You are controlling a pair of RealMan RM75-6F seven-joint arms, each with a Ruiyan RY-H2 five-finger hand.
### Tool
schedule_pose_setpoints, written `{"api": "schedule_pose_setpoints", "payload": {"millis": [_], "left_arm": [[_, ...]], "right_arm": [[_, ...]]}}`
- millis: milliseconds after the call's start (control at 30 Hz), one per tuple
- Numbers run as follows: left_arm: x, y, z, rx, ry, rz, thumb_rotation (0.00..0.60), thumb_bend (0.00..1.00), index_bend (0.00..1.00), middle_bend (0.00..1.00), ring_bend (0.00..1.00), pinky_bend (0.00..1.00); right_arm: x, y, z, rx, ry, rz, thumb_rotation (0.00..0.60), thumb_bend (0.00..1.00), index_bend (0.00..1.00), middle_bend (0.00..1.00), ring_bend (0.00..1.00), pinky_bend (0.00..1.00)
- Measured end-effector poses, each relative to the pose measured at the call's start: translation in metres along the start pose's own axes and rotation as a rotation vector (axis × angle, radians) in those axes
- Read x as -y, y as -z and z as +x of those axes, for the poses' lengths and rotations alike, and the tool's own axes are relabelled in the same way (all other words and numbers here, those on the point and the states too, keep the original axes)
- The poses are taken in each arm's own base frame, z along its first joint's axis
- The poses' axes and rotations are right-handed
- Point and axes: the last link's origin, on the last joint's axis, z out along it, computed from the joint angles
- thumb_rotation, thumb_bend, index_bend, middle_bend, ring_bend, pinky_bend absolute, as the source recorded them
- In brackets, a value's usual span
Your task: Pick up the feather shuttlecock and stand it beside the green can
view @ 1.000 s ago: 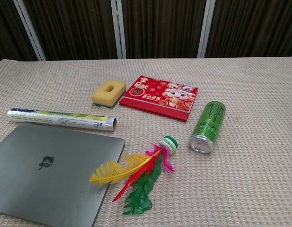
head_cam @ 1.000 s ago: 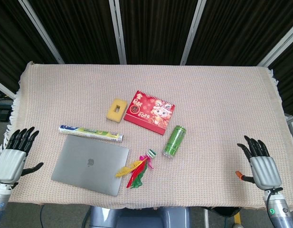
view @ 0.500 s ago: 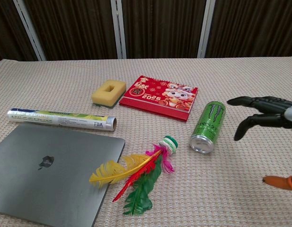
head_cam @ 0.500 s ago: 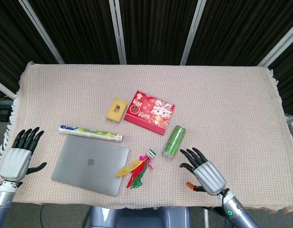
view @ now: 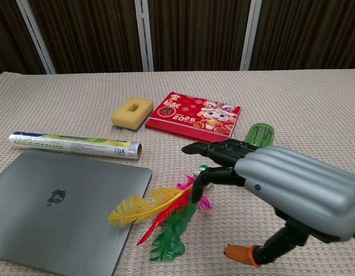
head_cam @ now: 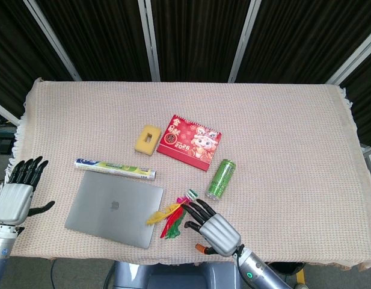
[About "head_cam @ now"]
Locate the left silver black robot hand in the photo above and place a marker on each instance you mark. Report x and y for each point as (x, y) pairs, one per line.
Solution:
(12, 201)

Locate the white screen frame post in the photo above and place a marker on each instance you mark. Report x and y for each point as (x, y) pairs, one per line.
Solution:
(4, 111)
(149, 39)
(243, 42)
(53, 42)
(353, 58)

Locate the grey robot torso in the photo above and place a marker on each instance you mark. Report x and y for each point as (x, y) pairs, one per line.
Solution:
(179, 275)

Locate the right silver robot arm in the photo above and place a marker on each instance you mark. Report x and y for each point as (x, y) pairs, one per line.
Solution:
(257, 269)

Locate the black pleated screen panel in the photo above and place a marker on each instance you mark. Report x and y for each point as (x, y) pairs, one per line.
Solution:
(305, 39)
(197, 39)
(107, 39)
(365, 102)
(14, 51)

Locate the yellow sponge with hole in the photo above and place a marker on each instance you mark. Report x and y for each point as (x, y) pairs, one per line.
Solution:
(141, 143)

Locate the cling film roll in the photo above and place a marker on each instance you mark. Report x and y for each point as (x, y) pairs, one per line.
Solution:
(113, 168)

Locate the beige woven tablecloth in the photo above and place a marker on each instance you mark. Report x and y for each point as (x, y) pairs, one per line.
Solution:
(263, 135)

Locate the grey closed laptop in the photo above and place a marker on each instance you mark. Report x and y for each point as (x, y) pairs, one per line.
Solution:
(113, 207)

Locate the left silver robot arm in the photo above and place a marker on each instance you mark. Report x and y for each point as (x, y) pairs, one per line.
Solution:
(3, 247)

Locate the red 2026 desk calendar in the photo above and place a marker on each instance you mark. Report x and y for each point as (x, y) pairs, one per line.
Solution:
(185, 144)

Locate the green energy drink can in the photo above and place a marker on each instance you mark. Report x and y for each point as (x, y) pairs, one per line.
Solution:
(221, 179)

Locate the colourful feather shuttlecock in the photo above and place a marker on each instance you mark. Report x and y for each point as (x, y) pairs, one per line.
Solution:
(173, 218)

